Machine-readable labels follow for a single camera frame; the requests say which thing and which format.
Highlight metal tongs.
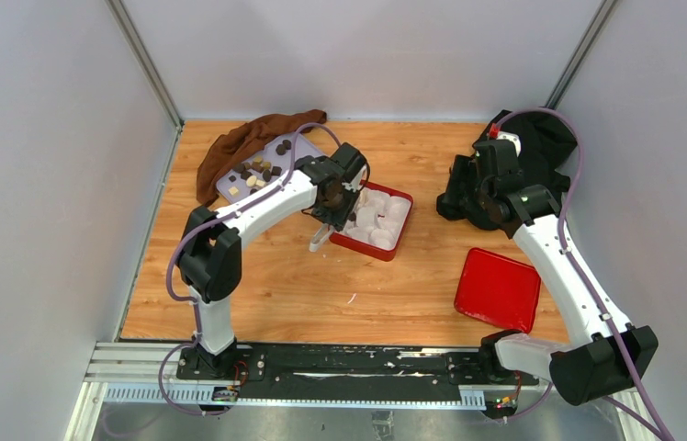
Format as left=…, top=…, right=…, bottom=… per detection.
left=309, top=224, right=335, bottom=253

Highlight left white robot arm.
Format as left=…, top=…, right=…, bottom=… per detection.
left=171, top=143, right=369, bottom=379

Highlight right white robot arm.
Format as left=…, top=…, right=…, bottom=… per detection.
left=439, top=133, right=659, bottom=405

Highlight red chocolate box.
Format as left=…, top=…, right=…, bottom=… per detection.
left=330, top=183, right=414, bottom=262

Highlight white paper cup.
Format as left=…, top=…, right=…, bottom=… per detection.
left=369, top=228, right=396, bottom=251
left=384, top=196, right=411, bottom=223

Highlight lavender tray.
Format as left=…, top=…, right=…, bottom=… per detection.
left=215, top=133, right=323, bottom=203

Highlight black cloth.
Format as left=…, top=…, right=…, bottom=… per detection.
left=436, top=110, right=577, bottom=238

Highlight red box lid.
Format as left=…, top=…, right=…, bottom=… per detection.
left=454, top=248, right=542, bottom=334

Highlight brown cloth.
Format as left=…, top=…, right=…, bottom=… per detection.
left=196, top=109, right=327, bottom=206

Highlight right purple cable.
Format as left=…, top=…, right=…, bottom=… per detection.
left=492, top=107, right=680, bottom=441

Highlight purple cable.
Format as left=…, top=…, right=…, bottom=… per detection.
left=157, top=122, right=344, bottom=417
left=492, top=107, right=680, bottom=441

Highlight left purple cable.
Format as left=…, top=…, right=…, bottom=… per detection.
left=157, top=122, right=344, bottom=417

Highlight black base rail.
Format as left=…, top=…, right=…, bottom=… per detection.
left=173, top=343, right=539, bottom=403

